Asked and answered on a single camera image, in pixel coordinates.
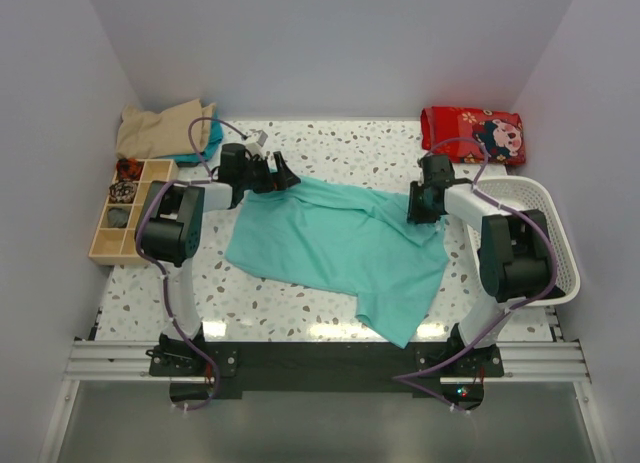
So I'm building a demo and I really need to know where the patterned brown scrunchie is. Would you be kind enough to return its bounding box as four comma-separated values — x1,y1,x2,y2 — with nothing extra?
109,181,137,204

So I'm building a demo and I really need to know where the red black scrunchie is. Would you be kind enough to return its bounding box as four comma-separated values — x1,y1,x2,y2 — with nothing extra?
116,159,144,182

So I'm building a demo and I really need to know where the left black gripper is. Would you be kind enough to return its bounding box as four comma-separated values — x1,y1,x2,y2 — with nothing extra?
239,153,300,195

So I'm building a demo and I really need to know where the white plastic laundry basket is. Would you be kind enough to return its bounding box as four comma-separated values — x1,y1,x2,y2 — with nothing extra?
478,175,581,308

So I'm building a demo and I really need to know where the teal folded t shirt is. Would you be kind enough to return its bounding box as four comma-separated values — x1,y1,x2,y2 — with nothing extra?
170,103,224,166

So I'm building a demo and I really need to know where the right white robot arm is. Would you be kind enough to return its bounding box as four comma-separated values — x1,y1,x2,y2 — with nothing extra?
407,154,557,376

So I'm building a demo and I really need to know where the red cartoon print cloth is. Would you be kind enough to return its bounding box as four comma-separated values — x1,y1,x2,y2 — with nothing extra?
420,106,526,166

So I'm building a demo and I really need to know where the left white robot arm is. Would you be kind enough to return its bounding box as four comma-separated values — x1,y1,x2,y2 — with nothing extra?
135,143,301,375

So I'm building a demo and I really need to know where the aluminium frame rail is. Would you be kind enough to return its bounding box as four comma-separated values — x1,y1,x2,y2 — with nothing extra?
64,341,590,383

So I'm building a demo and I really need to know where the grey scrunchie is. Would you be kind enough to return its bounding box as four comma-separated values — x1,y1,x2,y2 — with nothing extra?
106,207,129,229

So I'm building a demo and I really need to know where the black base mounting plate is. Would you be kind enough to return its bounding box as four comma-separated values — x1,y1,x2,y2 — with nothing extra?
146,340,504,402

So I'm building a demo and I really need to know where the beige folded t shirt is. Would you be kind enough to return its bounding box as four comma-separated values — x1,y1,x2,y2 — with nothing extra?
116,99,217,159

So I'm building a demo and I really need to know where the wooden compartment tray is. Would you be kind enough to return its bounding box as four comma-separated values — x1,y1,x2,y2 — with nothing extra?
88,159,178,266

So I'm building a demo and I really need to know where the mint green t shirt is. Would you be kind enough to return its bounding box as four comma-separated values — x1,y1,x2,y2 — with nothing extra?
225,178,449,348

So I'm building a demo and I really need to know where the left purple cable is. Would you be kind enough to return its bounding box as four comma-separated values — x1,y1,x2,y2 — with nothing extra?
135,117,251,412

